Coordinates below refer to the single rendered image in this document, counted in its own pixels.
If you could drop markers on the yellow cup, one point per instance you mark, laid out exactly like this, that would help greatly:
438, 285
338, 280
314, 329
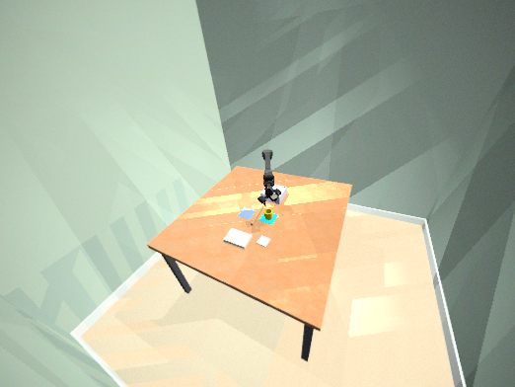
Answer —
268, 214

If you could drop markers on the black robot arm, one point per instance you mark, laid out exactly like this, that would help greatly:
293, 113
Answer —
268, 178

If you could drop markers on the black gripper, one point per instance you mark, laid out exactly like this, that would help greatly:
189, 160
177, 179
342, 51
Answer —
262, 199

